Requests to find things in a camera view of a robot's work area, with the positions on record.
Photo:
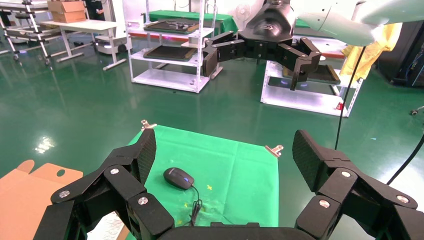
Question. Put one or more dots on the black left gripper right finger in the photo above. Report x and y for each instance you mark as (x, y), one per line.
(351, 202)

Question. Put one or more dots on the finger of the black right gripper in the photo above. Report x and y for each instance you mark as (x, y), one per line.
(303, 56)
(225, 48)

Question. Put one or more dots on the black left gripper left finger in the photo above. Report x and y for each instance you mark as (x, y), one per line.
(99, 198)

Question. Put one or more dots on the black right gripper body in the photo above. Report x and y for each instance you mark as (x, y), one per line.
(268, 30)

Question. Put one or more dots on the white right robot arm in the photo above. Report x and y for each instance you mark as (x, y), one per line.
(348, 23)

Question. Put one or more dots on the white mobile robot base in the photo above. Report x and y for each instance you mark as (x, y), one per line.
(109, 44)

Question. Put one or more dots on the brown cardboard mailer box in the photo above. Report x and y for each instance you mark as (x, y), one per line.
(23, 198)

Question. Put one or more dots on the green covered background table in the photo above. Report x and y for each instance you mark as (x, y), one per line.
(218, 20)

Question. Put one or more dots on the white standing fan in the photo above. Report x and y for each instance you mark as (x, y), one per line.
(242, 13)

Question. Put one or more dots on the low white shelf rack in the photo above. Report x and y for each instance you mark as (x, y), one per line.
(298, 97)

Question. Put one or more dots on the dark flat tray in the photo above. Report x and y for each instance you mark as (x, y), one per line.
(172, 26)
(169, 53)

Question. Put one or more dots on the tall white shelf rack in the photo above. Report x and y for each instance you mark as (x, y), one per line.
(172, 74)

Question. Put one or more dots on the small red object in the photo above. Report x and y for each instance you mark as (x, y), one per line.
(339, 106)

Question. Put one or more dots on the yellow hanging cloth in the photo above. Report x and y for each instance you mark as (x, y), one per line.
(367, 56)

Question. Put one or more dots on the metal binder clip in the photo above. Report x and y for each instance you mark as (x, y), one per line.
(275, 150)
(147, 125)

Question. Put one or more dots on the black equipment cabinet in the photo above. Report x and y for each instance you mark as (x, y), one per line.
(400, 56)

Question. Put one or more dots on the green table cloth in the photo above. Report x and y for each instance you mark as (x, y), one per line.
(232, 175)

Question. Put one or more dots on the person in dark clothes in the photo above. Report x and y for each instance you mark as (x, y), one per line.
(94, 8)

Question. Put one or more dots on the white folding table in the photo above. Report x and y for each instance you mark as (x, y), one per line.
(82, 26)

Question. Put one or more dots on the white frame with caster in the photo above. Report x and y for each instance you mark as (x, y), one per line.
(416, 111)

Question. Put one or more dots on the metal tube trolley frame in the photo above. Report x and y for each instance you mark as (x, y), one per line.
(31, 30)

